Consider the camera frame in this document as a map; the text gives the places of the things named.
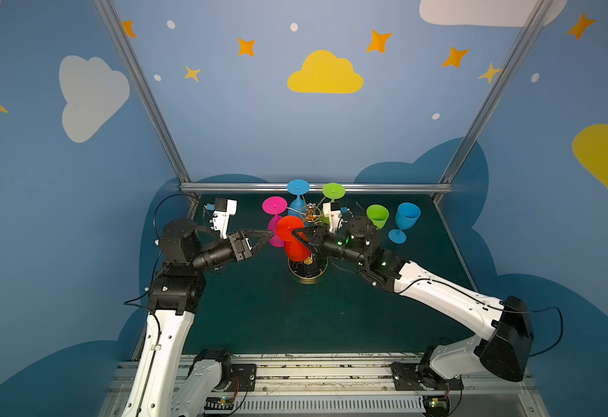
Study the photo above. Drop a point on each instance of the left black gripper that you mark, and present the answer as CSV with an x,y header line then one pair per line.
x,y
237,247

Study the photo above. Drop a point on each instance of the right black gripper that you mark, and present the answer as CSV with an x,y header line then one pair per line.
x,y
316,240

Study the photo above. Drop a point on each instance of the red wine glass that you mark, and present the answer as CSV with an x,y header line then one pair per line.
x,y
295,250

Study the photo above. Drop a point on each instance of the pink wine glass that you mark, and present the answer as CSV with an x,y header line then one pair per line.
x,y
275,206

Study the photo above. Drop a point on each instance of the green wine glass back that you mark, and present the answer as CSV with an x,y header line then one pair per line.
x,y
333,192

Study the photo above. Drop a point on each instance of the green wine glass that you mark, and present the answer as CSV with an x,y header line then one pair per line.
x,y
333,192
378,215

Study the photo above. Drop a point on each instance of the blue wine glass front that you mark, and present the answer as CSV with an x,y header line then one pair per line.
x,y
406,217

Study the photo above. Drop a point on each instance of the blue wine glass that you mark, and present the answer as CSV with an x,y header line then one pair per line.
x,y
406,217
297,188

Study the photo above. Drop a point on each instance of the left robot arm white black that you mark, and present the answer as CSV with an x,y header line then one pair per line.
x,y
173,301

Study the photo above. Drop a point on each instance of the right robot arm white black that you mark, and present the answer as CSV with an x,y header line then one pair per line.
x,y
502,330

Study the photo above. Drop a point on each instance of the blue wine glass back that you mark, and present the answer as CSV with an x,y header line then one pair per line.
x,y
297,188

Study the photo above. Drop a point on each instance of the left circuit board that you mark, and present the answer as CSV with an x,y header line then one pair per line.
x,y
224,405

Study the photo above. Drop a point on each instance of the circuit board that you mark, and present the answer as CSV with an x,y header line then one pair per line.
x,y
436,406
224,405

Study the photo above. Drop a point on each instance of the right circuit board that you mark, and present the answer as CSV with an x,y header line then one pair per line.
x,y
436,406

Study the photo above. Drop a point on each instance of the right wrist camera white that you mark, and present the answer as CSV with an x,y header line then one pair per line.
x,y
332,216

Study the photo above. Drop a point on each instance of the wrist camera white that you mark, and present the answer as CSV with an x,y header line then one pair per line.
x,y
222,209
332,216

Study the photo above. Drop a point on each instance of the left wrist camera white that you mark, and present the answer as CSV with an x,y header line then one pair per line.
x,y
222,209

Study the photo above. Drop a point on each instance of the aluminium frame back bar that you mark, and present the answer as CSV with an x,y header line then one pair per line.
x,y
271,187

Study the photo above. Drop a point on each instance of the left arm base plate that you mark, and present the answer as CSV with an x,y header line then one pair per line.
x,y
242,378

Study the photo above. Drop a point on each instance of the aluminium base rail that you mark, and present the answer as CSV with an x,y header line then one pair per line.
x,y
343,385

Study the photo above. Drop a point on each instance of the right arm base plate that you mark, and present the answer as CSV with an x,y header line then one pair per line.
x,y
413,377

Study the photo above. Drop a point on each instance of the aluminium frame left post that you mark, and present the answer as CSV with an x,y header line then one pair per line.
x,y
121,40

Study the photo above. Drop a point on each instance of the aluminium frame post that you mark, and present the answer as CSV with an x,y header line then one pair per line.
x,y
518,52
121,40

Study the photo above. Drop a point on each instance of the aluminium frame right post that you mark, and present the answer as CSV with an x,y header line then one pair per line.
x,y
518,52

